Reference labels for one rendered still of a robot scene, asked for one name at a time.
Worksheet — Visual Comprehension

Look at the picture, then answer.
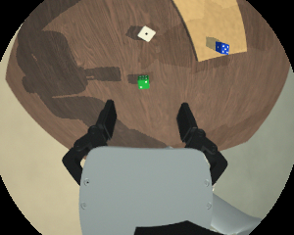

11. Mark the green die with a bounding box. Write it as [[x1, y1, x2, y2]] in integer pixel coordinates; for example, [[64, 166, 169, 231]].
[[137, 75, 149, 89]]

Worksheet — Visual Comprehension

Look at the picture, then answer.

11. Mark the tan mat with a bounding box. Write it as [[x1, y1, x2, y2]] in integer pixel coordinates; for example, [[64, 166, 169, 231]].
[[172, 0, 247, 62]]

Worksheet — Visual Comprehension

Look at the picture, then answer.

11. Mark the blue die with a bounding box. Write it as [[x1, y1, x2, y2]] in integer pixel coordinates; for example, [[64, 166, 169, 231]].
[[216, 41, 229, 55]]

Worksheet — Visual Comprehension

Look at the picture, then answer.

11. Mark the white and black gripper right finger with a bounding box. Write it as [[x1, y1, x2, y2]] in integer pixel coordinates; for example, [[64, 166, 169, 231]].
[[176, 103, 227, 186]]

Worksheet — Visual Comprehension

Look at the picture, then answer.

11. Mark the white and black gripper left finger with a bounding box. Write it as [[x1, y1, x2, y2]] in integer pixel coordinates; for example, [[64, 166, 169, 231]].
[[62, 100, 117, 186]]

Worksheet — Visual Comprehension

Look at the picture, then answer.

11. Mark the white die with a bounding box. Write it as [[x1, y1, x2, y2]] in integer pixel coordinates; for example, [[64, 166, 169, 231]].
[[137, 26, 156, 42]]

